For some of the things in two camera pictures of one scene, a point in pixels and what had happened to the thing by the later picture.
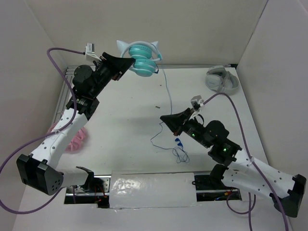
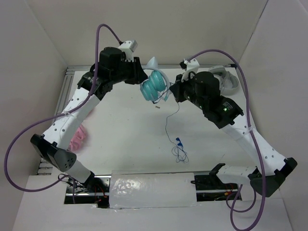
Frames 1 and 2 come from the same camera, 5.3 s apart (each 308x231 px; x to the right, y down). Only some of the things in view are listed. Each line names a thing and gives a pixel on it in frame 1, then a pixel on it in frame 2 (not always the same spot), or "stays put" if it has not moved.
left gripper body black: (105, 72) -> (127, 71)
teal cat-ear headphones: (145, 54) -> (158, 83)
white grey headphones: (218, 79) stays put
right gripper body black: (194, 129) -> (186, 88)
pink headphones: (76, 141) stays put
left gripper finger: (121, 63) -> (140, 75)
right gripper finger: (174, 121) -> (175, 89)
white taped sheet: (134, 189) stays put
